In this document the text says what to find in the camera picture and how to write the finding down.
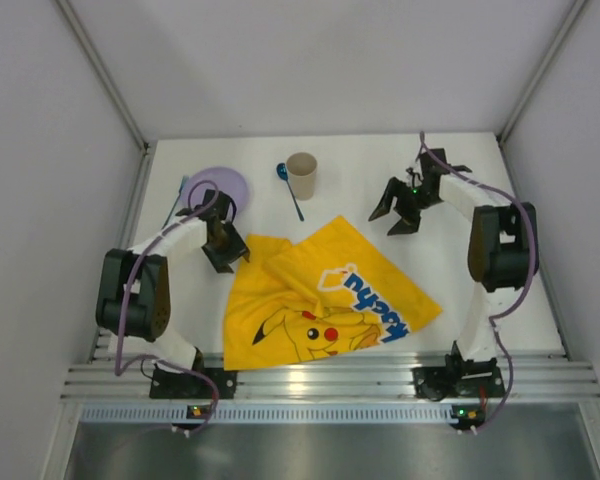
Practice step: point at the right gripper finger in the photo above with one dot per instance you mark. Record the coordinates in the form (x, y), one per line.
(410, 218)
(392, 193)

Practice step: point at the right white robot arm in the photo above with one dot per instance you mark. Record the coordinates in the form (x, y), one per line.
(503, 252)

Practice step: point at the white slotted cable duct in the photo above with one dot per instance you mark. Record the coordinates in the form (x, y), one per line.
(277, 413)

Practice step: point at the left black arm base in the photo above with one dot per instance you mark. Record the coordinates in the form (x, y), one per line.
(167, 385)

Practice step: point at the aluminium mounting rail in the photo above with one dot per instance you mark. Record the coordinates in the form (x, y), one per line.
(544, 378)

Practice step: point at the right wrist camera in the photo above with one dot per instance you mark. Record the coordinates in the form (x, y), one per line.
(414, 176)

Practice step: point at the blue plastic fork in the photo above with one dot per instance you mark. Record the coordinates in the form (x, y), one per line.
(183, 181)

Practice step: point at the purple plastic plate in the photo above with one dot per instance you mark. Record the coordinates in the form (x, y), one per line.
(228, 181)

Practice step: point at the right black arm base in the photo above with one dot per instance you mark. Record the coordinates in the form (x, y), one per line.
(459, 378)

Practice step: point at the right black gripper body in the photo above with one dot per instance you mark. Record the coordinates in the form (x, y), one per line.
(404, 200)

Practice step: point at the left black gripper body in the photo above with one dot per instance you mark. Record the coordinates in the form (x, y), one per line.
(225, 248)

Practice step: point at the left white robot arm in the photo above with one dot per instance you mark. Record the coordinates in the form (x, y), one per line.
(134, 299)

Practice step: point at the beige paper cup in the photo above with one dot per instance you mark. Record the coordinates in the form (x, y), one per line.
(302, 173)

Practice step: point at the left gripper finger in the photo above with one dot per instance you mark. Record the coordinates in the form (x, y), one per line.
(220, 261)
(236, 248)

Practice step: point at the yellow pikachu cloth mat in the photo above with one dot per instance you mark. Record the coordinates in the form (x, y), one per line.
(331, 294)

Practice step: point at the blue metallic spoon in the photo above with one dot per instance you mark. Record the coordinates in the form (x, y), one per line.
(282, 174)

